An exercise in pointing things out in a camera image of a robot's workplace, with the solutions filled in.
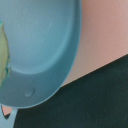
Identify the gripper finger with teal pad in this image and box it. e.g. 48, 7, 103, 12
0, 22, 11, 88

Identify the grey pot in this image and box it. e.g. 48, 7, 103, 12
0, 0, 82, 128

